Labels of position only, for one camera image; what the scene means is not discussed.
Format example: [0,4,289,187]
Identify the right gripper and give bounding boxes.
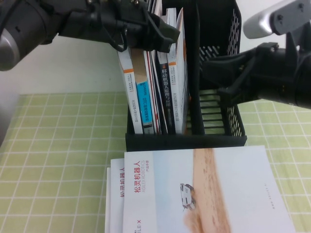
[200,42,300,105]

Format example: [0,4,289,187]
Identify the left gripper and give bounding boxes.
[97,0,181,53]

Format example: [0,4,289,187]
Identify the white book with orange border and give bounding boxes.
[166,7,190,135]

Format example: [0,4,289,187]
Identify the black plastic book holder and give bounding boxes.
[125,0,248,150]

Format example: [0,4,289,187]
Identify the black-spined robotics book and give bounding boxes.
[156,50,177,135]

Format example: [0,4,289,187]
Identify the blue-spined book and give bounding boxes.
[130,47,156,134]

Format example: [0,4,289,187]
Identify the white book orange-striped spine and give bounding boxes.
[117,48,144,134]

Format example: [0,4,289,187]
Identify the thin red-white magazine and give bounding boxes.
[142,0,163,134]

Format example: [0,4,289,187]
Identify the thin dark-covered magazine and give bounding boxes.
[148,0,169,134]

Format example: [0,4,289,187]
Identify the white brochure with desert car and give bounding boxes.
[122,145,297,233]

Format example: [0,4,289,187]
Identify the green checked tablecloth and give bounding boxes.
[0,88,311,233]

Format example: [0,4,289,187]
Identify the white brochure red lettering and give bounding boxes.
[109,157,126,233]

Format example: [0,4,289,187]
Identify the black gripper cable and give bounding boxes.
[106,20,131,53]

